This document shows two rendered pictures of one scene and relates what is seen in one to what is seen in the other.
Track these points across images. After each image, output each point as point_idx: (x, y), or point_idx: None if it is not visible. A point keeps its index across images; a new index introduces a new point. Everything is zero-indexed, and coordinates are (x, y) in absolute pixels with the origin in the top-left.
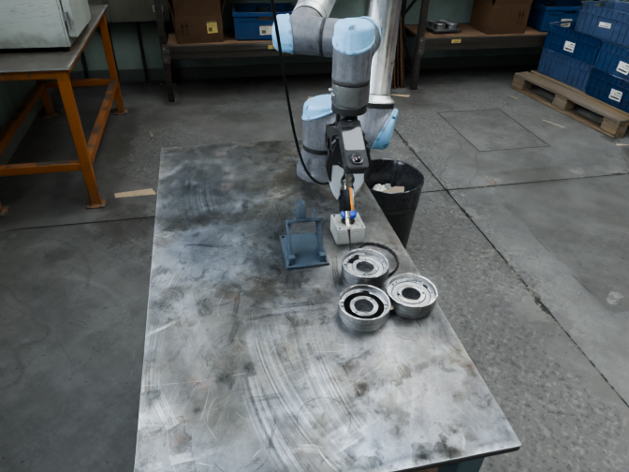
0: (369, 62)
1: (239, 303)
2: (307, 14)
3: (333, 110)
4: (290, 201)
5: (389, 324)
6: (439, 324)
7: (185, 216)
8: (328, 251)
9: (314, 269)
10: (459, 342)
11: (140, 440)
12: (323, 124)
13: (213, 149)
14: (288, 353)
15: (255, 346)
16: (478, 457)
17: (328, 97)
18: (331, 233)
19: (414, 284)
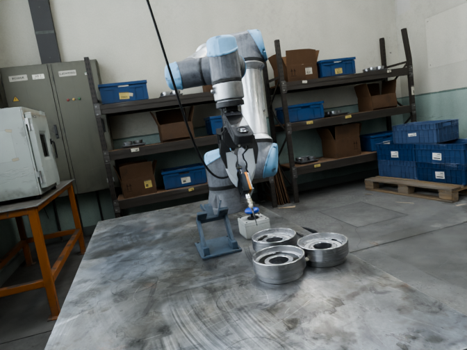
0: (237, 62)
1: (156, 287)
2: (189, 59)
3: (217, 106)
4: (203, 226)
5: (308, 273)
6: (358, 265)
7: (111, 248)
8: (239, 244)
9: (228, 255)
10: (383, 272)
11: None
12: (221, 163)
13: (140, 214)
14: (207, 311)
15: (171, 312)
16: None
17: None
18: (241, 235)
19: (323, 240)
